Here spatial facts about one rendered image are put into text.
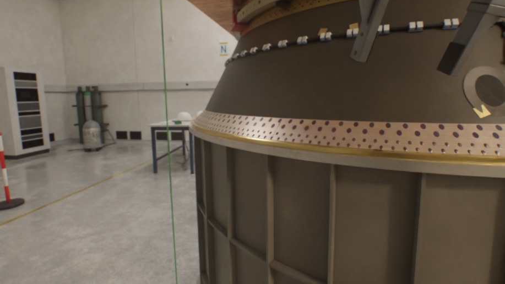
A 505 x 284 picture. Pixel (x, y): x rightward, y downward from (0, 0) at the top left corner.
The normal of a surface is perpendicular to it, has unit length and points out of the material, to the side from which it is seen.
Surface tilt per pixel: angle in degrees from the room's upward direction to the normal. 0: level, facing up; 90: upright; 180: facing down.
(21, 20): 90
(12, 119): 90
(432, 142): 43
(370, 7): 113
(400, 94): 62
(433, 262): 90
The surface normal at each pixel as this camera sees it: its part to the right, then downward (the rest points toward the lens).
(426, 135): -0.26, -0.65
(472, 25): -0.99, -0.10
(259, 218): -0.71, 0.10
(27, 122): 0.98, 0.01
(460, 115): -0.26, -0.36
